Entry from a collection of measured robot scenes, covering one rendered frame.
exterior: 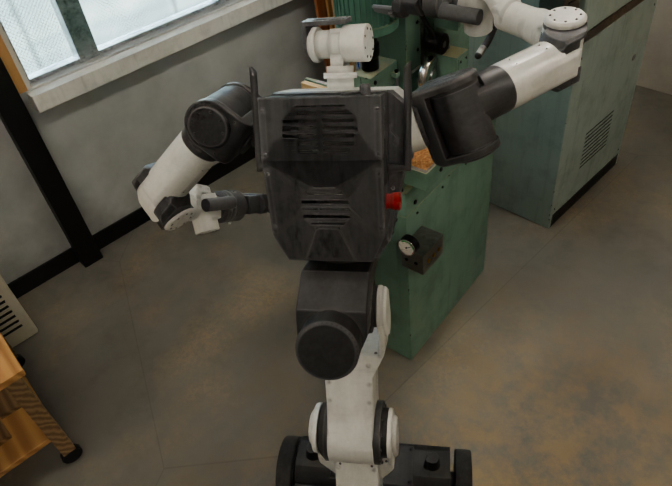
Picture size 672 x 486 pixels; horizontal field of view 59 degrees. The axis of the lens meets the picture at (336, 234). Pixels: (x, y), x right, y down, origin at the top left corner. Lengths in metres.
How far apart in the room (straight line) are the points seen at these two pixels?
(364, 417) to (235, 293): 1.42
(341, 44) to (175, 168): 0.41
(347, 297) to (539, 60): 0.55
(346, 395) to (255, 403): 0.99
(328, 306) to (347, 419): 0.37
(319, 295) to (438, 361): 1.29
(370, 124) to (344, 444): 0.74
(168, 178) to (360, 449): 0.71
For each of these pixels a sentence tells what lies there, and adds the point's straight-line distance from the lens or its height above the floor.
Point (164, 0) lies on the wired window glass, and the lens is 3.01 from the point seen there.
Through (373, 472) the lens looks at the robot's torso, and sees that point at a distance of 1.51.
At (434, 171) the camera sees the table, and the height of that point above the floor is 0.88.
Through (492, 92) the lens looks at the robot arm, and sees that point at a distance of 1.09.
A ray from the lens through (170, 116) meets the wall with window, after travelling 3.07.
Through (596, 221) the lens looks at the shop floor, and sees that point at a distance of 2.95.
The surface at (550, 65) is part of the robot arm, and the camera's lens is 1.17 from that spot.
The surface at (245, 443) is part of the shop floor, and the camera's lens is 2.20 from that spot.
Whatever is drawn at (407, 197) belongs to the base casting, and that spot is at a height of 0.78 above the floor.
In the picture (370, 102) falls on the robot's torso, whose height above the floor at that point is 1.41.
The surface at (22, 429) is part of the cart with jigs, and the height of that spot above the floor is 0.18.
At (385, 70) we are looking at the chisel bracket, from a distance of 1.80.
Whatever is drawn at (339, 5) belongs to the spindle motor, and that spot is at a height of 1.29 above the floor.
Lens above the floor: 1.86
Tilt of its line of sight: 41 degrees down
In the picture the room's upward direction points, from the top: 8 degrees counter-clockwise
